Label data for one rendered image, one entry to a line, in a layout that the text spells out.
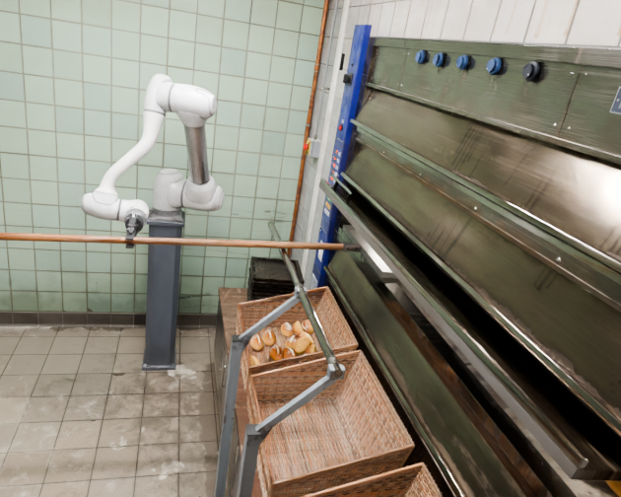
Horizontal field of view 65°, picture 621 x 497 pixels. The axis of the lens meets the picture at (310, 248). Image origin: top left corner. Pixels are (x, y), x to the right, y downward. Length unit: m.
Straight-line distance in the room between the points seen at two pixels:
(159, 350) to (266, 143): 1.49
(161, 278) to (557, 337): 2.27
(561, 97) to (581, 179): 0.21
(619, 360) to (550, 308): 0.20
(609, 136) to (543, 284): 0.36
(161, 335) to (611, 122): 2.65
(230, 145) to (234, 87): 0.36
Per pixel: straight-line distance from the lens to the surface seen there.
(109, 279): 3.61
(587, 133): 1.25
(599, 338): 1.17
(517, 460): 1.40
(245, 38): 3.21
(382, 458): 1.77
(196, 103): 2.36
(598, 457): 1.11
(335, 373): 1.45
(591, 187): 1.21
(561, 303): 1.25
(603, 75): 1.25
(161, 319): 3.13
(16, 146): 3.40
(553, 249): 1.25
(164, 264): 2.95
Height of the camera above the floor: 2.00
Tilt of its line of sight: 22 degrees down
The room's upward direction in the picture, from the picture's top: 10 degrees clockwise
